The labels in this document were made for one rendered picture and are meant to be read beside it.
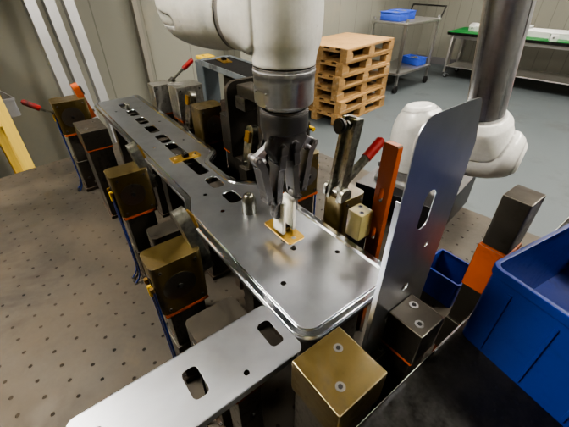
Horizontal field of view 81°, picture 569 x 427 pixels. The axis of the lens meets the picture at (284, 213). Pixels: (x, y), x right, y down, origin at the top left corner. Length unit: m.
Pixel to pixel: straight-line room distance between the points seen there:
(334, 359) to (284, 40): 0.39
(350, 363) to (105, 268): 0.89
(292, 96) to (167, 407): 0.43
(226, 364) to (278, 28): 0.44
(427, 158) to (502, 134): 0.79
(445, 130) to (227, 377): 0.39
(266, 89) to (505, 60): 0.67
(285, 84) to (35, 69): 2.79
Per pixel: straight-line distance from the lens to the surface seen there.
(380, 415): 0.45
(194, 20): 0.55
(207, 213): 0.76
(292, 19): 0.46
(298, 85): 0.48
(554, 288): 0.68
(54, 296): 1.15
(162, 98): 1.56
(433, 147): 0.33
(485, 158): 1.13
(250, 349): 0.51
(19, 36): 3.13
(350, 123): 0.65
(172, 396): 0.50
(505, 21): 0.97
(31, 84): 3.17
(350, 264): 0.63
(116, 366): 0.93
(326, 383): 0.42
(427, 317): 0.48
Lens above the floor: 1.43
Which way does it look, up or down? 36 degrees down
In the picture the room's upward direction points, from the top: straight up
